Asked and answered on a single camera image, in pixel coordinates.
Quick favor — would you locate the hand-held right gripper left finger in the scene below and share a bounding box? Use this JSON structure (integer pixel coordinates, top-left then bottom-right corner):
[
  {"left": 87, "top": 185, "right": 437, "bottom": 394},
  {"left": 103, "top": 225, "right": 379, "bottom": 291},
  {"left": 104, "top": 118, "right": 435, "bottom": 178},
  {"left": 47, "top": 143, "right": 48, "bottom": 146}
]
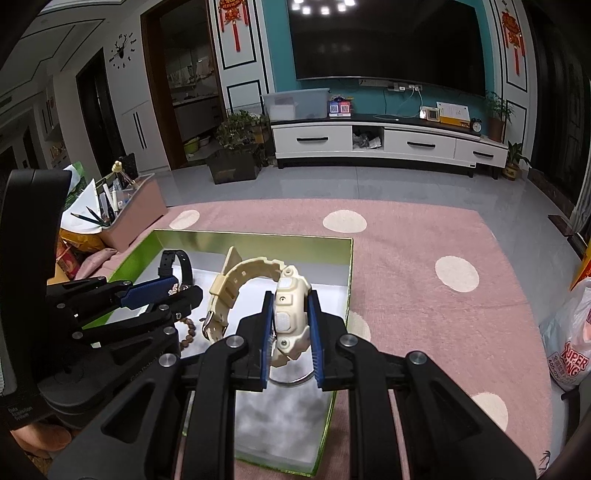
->
[{"left": 48, "top": 291, "right": 278, "bottom": 480}]

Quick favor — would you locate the yellow red carton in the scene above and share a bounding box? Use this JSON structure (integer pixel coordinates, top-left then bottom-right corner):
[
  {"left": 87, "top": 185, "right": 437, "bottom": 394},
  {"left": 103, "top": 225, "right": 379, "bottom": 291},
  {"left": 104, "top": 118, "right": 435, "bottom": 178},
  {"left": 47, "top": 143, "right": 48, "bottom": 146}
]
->
[{"left": 570, "top": 251, "right": 591, "bottom": 291}]

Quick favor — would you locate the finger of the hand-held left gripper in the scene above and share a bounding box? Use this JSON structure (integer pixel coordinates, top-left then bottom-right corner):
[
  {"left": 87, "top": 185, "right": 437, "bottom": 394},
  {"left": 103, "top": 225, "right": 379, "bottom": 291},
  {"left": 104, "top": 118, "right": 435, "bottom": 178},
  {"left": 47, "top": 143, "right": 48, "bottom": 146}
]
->
[
  {"left": 46, "top": 276, "right": 180, "bottom": 329},
  {"left": 71, "top": 285, "right": 204, "bottom": 349}
]

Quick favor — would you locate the tall potted plant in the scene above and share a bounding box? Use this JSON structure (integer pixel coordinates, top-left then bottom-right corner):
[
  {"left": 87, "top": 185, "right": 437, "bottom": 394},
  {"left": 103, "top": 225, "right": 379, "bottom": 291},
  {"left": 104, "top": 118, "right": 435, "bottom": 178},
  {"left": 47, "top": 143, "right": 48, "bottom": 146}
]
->
[{"left": 484, "top": 90, "right": 514, "bottom": 143}]

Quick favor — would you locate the bushy potted plant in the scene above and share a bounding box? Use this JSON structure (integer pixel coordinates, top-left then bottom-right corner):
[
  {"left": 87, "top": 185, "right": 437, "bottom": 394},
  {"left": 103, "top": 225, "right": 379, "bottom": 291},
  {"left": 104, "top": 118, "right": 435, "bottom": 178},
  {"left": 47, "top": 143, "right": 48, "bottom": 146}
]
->
[{"left": 206, "top": 111, "right": 271, "bottom": 185}]

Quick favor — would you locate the black wristwatch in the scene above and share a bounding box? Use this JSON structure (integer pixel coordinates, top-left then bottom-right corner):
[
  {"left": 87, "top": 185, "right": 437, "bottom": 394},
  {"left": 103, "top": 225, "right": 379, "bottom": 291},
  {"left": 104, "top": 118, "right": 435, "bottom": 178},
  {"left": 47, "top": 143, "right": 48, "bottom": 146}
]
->
[{"left": 158, "top": 249, "right": 194, "bottom": 286}]

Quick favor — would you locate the white television cabinet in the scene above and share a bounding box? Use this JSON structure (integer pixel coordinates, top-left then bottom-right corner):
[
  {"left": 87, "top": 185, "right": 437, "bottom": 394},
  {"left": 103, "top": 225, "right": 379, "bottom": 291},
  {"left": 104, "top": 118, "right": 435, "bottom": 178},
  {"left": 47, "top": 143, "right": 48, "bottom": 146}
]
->
[{"left": 270, "top": 113, "right": 509, "bottom": 178}]

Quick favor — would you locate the red hanging knot decoration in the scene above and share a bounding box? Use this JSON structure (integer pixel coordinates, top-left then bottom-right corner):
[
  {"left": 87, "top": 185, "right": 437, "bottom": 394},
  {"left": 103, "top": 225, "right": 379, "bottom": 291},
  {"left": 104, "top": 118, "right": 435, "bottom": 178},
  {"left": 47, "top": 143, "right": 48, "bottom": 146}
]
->
[
  {"left": 218, "top": 0, "right": 250, "bottom": 51},
  {"left": 501, "top": 11, "right": 525, "bottom": 75}
]

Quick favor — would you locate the pink desk organizer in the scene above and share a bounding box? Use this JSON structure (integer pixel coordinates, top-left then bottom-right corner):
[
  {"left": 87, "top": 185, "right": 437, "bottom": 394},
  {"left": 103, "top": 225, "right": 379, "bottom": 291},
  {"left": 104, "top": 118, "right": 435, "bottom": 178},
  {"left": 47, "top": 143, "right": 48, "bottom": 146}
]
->
[{"left": 69, "top": 159, "right": 169, "bottom": 252}]

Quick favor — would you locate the brown wooden bead bracelet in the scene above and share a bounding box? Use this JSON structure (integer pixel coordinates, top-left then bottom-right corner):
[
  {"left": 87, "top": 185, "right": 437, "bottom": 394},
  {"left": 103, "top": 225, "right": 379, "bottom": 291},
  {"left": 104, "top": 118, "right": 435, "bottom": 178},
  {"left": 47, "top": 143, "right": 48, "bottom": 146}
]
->
[{"left": 173, "top": 315, "right": 197, "bottom": 352}]

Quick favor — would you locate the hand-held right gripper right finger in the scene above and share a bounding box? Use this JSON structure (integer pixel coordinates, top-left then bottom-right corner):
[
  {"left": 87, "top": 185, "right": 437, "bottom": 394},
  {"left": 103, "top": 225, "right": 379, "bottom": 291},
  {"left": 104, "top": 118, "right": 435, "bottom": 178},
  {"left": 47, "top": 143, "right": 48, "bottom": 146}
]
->
[{"left": 307, "top": 291, "right": 539, "bottom": 480}]

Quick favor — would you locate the clear plastic storage box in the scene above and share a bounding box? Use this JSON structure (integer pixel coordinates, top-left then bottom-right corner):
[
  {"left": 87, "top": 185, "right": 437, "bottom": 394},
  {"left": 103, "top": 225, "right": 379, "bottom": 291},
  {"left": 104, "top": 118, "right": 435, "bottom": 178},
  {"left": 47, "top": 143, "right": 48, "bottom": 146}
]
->
[{"left": 261, "top": 89, "right": 331, "bottom": 121}]

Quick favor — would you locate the black deer wall clock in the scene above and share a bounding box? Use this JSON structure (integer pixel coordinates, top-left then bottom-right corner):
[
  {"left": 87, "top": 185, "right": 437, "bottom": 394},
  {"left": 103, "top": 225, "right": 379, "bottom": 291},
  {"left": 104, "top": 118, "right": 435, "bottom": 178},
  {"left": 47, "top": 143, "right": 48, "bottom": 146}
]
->
[{"left": 109, "top": 31, "right": 138, "bottom": 70}]

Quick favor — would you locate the pink polka dot tablecloth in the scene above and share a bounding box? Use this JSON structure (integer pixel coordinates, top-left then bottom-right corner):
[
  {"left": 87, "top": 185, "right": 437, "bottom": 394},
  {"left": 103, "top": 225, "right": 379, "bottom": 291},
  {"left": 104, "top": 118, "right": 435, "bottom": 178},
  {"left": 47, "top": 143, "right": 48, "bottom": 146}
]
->
[{"left": 74, "top": 198, "right": 555, "bottom": 480}]

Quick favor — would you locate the yellow white carton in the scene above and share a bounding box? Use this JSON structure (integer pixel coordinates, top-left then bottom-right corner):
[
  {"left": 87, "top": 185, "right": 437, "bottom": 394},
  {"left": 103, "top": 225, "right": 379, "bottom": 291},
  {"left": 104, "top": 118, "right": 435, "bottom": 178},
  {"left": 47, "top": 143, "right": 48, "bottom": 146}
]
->
[{"left": 436, "top": 102, "right": 472, "bottom": 126}]

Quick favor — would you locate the person's left hand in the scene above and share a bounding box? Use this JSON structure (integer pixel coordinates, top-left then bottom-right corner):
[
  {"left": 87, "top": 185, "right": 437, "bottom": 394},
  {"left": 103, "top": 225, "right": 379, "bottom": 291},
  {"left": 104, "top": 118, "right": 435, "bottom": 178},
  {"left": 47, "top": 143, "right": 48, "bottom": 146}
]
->
[{"left": 11, "top": 424, "right": 72, "bottom": 457}]

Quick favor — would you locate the silver metal bangle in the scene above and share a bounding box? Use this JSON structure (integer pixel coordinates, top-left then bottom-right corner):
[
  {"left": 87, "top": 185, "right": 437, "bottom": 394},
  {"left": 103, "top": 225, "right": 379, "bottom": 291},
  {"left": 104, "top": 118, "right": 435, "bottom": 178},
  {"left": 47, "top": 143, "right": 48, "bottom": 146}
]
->
[{"left": 269, "top": 362, "right": 319, "bottom": 386}]

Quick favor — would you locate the black wall television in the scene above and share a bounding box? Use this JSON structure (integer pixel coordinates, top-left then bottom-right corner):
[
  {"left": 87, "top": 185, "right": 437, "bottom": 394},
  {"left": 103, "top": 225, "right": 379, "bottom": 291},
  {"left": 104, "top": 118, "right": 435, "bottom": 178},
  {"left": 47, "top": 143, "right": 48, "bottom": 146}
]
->
[{"left": 288, "top": 0, "right": 488, "bottom": 97}]

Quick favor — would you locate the white printed plastic bag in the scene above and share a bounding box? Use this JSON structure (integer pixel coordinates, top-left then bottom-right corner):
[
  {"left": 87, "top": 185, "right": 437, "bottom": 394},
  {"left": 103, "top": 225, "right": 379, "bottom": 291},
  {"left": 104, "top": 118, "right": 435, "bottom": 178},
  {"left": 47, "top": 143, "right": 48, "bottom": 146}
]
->
[{"left": 539, "top": 277, "right": 591, "bottom": 393}]

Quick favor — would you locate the cream wristwatch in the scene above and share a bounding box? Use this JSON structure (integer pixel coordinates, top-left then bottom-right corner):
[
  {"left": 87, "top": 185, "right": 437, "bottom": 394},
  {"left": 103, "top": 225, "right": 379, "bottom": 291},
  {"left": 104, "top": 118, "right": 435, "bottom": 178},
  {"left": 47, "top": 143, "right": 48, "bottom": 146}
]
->
[{"left": 199, "top": 246, "right": 319, "bottom": 369}]

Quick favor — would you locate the small potted plant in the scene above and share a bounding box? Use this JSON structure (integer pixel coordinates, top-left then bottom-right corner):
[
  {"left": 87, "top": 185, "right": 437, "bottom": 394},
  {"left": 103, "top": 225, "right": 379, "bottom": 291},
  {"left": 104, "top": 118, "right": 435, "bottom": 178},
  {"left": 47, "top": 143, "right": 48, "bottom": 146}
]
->
[{"left": 503, "top": 141, "right": 532, "bottom": 181}]

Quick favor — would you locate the green cardboard box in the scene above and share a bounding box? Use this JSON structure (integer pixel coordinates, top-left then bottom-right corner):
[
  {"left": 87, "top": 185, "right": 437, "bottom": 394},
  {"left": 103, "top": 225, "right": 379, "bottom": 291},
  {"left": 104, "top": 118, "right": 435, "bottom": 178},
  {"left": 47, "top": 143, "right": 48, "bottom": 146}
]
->
[{"left": 83, "top": 229, "right": 354, "bottom": 477}]

